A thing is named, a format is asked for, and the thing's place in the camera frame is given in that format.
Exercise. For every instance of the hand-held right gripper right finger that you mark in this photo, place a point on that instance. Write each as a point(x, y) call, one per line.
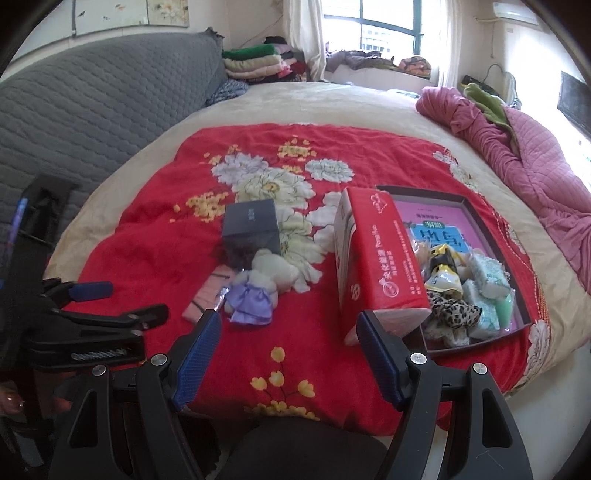
point(378, 360)

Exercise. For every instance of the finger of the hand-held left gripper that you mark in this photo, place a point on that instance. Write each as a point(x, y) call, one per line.
point(92, 290)
point(120, 321)

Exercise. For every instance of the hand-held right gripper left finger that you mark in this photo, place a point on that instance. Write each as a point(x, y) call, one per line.
point(198, 360)

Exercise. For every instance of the leopard print scrunchie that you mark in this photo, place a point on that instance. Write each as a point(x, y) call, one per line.
point(455, 311)

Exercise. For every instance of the red and white carton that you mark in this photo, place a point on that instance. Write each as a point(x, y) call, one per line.
point(378, 267)

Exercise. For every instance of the yellow cartoon tissue pack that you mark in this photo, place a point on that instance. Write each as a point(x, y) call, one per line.
point(443, 272)

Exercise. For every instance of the clear bag beige puff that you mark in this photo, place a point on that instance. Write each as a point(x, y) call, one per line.
point(421, 254)

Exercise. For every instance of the green print tissue packet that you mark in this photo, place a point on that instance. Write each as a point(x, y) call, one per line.
point(489, 274)
point(489, 321)

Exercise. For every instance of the mint green soft pouch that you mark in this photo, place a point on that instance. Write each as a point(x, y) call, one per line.
point(507, 307)

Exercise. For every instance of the shallow black pink box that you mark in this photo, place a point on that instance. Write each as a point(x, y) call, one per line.
point(443, 217)

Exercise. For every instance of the pink soft pad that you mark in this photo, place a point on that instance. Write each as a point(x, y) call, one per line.
point(203, 295)

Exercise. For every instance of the person's left hand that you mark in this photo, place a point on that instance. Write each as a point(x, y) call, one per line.
point(11, 400)

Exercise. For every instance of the red floral blanket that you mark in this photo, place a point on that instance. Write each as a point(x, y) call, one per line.
point(152, 240)

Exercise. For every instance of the white plush bear with dress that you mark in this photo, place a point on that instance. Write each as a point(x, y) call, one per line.
point(251, 300)

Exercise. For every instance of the cream plush bear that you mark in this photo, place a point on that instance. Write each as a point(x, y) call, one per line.
point(277, 270)

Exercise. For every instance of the dark glossy gift box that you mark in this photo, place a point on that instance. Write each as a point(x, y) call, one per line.
point(251, 230)

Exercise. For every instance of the grey quilted headboard cover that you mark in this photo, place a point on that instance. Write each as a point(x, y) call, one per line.
point(92, 106)

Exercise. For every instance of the dark patterned cloth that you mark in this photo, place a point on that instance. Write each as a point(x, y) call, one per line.
point(228, 92)

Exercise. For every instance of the pink quilt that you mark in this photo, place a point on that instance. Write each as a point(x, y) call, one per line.
point(545, 161)

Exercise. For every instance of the beige bed cover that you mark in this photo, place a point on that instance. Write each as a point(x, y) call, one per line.
point(323, 101)

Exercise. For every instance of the stack of folded clothes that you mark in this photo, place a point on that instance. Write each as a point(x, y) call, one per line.
point(251, 64)

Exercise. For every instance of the green cloth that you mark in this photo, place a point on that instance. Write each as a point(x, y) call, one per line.
point(489, 104)

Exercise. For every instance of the white window ledge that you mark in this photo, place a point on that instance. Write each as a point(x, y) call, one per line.
point(364, 76)

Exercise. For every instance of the colourful clothes pile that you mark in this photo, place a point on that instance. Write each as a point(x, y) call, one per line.
point(415, 65)

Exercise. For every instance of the purple grey clothes pile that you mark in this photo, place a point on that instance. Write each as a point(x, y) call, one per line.
point(360, 59)

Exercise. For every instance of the white curtain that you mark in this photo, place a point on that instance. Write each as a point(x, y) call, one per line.
point(449, 41)
point(302, 37)

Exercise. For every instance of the window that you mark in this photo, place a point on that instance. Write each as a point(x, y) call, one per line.
point(388, 32)

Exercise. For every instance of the white air conditioner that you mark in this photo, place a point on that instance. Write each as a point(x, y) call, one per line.
point(515, 14)

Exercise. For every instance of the floral wall picture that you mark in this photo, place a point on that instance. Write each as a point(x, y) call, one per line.
point(168, 9)

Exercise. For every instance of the black wall television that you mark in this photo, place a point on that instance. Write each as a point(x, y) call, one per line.
point(575, 99)

